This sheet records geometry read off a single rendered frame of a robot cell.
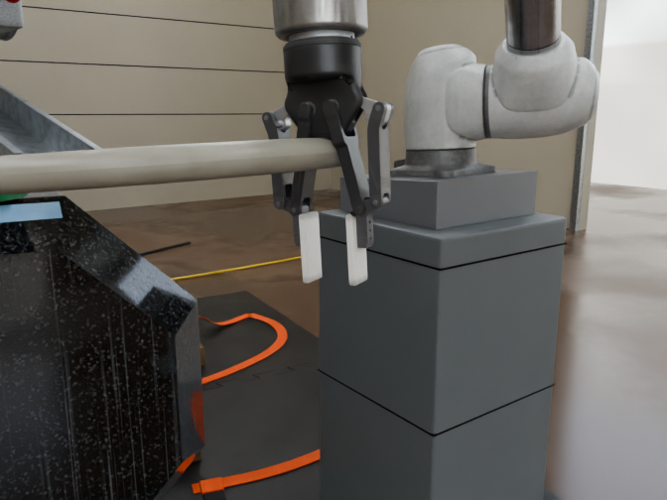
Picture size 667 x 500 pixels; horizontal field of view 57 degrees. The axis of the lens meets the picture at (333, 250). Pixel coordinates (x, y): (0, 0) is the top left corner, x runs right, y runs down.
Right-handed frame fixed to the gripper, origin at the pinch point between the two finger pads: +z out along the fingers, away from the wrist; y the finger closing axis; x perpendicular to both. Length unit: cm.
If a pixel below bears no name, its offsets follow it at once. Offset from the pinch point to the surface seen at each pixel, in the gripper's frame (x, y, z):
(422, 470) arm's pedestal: -57, 12, 56
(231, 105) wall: -557, 414, -69
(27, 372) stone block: -16, 73, 27
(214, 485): -63, 72, 75
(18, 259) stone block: -16, 71, 6
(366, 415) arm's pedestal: -65, 28, 49
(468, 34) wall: -580, 136, -117
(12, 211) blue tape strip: -19, 75, -2
